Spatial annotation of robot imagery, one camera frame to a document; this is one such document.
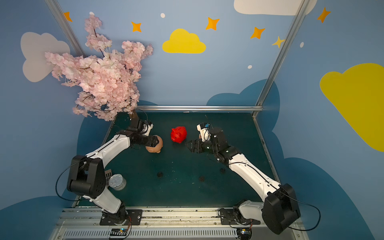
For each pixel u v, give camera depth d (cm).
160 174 90
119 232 73
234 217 74
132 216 75
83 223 75
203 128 70
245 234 73
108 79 68
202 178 89
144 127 80
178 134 98
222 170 91
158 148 91
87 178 46
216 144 61
